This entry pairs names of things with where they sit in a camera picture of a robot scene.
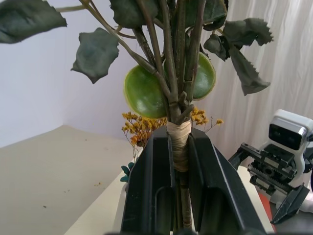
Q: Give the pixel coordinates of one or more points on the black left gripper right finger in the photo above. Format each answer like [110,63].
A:
[215,186]

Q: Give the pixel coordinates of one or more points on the white curtain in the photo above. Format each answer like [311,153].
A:
[281,73]

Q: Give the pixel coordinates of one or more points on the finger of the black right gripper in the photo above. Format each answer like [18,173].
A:
[240,156]
[289,208]

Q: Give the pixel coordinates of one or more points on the yellow dried flower bouquet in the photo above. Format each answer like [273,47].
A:
[139,129]

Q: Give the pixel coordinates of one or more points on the green leafy flower bouquet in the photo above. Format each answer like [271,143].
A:
[180,139]

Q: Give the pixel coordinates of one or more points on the white vase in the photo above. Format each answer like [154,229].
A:
[125,188]

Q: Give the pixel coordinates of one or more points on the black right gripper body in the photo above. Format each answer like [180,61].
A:
[271,171]

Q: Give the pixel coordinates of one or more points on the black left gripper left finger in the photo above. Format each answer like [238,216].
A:
[149,186]

